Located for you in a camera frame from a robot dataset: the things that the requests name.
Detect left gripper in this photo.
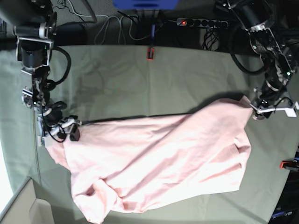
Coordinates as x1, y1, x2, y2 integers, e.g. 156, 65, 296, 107
250, 93, 299, 120

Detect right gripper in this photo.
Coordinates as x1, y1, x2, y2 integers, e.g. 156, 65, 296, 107
37, 115, 82, 146

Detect pink t-shirt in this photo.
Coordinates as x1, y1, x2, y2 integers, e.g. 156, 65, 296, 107
45, 97, 252, 224

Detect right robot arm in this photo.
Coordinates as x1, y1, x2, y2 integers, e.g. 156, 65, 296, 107
0, 0, 82, 145

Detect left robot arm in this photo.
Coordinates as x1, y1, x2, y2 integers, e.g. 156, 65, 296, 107
218, 0, 299, 120

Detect green table cloth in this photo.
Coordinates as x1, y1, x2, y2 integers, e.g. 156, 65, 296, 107
0, 45, 299, 224

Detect red side clamp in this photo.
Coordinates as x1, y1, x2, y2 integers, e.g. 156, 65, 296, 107
280, 160, 299, 172

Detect red table clamp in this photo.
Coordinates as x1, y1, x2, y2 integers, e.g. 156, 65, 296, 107
147, 47, 154, 60

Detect white power strip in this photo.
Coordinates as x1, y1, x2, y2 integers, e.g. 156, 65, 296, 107
175, 18, 229, 29

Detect blue box top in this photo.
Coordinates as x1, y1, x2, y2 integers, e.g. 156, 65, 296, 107
113, 0, 179, 10

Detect white cable on floor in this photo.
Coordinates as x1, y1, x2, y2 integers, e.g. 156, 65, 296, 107
56, 0, 152, 45

